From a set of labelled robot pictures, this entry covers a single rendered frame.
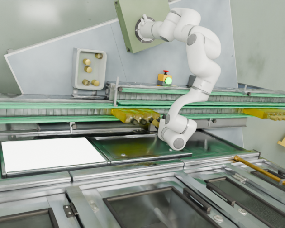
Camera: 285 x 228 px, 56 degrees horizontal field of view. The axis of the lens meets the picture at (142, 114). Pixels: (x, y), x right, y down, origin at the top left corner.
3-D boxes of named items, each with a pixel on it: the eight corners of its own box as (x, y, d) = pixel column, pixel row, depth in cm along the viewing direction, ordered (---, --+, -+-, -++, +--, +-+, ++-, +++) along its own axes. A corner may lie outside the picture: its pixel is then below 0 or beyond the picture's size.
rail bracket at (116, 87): (107, 103, 159) (116, 108, 148) (110, 74, 155) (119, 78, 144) (112, 103, 160) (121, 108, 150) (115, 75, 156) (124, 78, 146)
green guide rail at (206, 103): (115, 101, 161) (120, 104, 154) (115, 99, 161) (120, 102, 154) (288, 103, 249) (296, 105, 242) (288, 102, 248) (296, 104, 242)
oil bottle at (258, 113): (242, 112, 221) (273, 122, 198) (244, 106, 220) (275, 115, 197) (247, 112, 224) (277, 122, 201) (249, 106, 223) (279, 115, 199)
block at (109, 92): (103, 97, 164) (107, 100, 158) (105, 82, 162) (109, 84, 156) (108, 97, 166) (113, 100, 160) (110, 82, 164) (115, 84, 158)
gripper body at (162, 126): (174, 144, 130) (167, 137, 141) (178, 124, 128) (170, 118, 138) (160, 144, 128) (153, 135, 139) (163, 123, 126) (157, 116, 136)
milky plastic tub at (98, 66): (70, 86, 159) (74, 88, 151) (73, 47, 153) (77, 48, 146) (98, 87, 167) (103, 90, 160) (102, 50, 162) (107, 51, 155)
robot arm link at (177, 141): (183, 117, 113) (201, 124, 116) (174, 111, 123) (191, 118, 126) (168, 149, 116) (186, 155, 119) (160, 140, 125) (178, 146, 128)
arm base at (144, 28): (131, 20, 157) (142, 20, 144) (148, 10, 160) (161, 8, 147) (142, 44, 165) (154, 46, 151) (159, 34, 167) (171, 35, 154)
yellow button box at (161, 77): (156, 83, 188) (162, 85, 182) (158, 72, 186) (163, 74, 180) (164, 83, 191) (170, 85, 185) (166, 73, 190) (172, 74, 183)
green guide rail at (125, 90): (116, 89, 159) (121, 92, 152) (116, 87, 159) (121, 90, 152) (290, 95, 247) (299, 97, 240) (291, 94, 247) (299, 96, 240)
